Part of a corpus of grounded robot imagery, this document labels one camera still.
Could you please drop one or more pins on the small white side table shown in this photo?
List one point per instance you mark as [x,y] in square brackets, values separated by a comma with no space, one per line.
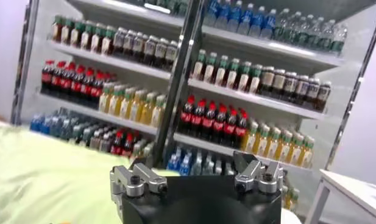
[352,191]

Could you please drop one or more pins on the open cooler door panel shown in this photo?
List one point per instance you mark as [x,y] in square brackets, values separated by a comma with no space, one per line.
[24,61]
[353,94]

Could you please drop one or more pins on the white label dark drink bottle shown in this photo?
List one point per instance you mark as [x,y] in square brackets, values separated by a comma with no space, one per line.
[130,46]
[151,51]
[120,44]
[140,48]
[161,54]
[171,58]

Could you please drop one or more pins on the red cap cola bottle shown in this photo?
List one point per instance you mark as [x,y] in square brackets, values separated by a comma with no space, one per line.
[68,83]
[97,92]
[127,146]
[198,120]
[241,131]
[209,122]
[47,79]
[87,89]
[58,81]
[230,128]
[117,144]
[78,86]
[219,125]
[187,117]

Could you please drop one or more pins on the light green printed t-shirt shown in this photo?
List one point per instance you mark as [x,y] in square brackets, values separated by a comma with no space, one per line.
[53,182]

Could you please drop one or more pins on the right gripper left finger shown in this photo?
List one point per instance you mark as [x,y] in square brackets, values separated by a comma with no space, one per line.
[136,182]

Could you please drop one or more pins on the blue label water bottle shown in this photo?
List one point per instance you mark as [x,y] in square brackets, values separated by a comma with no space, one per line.
[212,13]
[257,21]
[235,16]
[224,15]
[269,23]
[185,165]
[246,19]
[174,160]
[46,126]
[35,124]

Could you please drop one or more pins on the cream label dark drink bottle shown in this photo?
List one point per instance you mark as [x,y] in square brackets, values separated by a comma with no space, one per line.
[278,84]
[323,97]
[289,87]
[106,143]
[96,140]
[267,81]
[312,94]
[301,91]

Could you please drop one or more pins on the green label water bottle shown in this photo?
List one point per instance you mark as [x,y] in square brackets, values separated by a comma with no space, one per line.
[304,32]
[66,130]
[56,128]
[315,33]
[292,29]
[281,27]
[208,166]
[339,38]
[327,36]
[197,165]

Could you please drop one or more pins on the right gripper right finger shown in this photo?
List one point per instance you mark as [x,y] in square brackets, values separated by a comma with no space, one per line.
[267,179]

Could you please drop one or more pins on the yellow drink bottle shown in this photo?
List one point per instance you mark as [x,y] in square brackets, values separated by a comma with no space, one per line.
[148,111]
[116,103]
[148,153]
[285,149]
[307,155]
[138,109]
[158,114]
[286,198]
[262,143]
[127,106]
[106,101]
[296,152]
[138,150]
[273,146]
[250,139]
[294,201]

